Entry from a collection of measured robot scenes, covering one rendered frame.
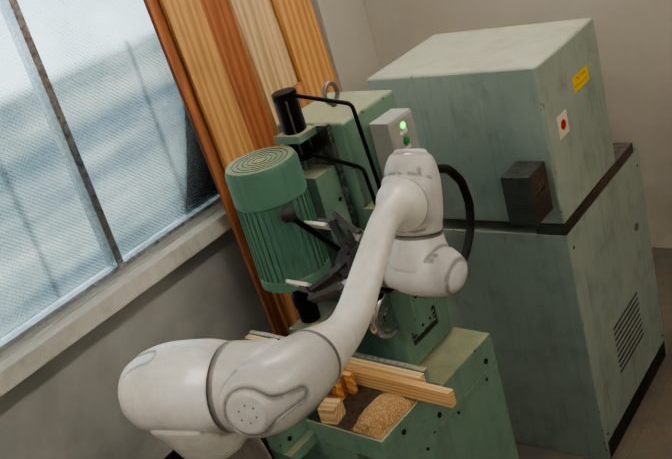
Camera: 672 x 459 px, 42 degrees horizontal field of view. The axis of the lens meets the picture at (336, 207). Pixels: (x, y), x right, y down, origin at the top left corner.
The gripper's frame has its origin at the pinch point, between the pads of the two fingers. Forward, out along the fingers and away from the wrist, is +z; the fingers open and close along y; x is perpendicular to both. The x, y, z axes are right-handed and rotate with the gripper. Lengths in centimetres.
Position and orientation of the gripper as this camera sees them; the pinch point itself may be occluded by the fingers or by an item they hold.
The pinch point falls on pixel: (301, 253)
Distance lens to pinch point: 192.8
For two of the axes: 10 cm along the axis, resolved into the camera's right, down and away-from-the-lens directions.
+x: -6.0, -3.5, -7.2
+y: 2.8, -9.3, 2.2
